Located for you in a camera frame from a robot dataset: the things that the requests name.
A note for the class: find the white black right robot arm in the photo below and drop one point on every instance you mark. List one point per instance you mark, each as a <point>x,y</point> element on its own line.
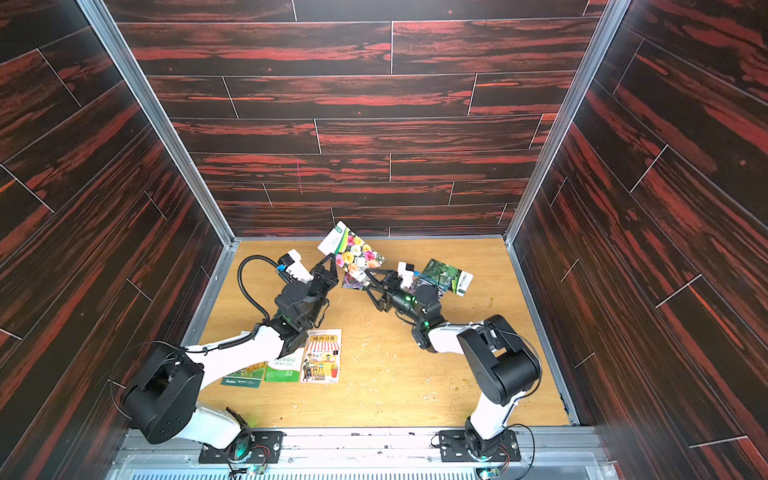
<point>505,367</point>

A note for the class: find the aluminium corner post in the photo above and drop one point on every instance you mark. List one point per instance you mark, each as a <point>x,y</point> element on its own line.
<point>605,31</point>
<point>109,34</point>

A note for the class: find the mixed ranunculus seed packet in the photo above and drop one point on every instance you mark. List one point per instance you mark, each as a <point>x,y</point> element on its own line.
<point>352,254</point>

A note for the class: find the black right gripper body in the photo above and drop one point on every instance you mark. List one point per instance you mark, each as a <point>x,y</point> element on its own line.
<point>379,288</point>

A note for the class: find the aluminium corner post left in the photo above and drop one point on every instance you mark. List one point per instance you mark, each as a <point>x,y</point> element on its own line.
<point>109,34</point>

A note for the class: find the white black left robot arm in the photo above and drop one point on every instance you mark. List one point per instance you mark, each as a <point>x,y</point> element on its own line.
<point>161,398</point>

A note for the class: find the cartoon shop seed packet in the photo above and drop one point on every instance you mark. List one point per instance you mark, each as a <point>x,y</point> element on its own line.
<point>321,358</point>

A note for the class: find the magenta flower green seed packet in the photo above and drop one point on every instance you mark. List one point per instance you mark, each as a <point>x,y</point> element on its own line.
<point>285,370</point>

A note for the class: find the yellow marigold seed packet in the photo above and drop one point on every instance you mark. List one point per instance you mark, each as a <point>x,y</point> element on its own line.
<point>248,377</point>

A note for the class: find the aluminium corner post right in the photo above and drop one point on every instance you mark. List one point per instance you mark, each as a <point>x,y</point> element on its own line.
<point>605,31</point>

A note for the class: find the green gourd seed packet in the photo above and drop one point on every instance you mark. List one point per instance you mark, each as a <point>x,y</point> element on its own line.
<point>446,278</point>

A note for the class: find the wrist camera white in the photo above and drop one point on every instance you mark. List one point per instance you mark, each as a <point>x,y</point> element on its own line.
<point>290,268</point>
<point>406,273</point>

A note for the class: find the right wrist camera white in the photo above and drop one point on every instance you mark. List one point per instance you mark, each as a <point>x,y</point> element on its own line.
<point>406,273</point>

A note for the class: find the aluminium front rail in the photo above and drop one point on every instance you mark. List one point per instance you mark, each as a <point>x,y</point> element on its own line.
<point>374,453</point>

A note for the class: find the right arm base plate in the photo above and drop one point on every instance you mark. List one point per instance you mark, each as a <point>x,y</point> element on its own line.
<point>457,445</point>

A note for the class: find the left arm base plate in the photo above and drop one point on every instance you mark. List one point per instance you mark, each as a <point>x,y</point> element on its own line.
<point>256,447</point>

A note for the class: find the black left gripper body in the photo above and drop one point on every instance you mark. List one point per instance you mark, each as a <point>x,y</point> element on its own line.
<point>315,294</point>

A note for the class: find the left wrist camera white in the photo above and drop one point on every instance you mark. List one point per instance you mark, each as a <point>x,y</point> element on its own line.
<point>290,268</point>

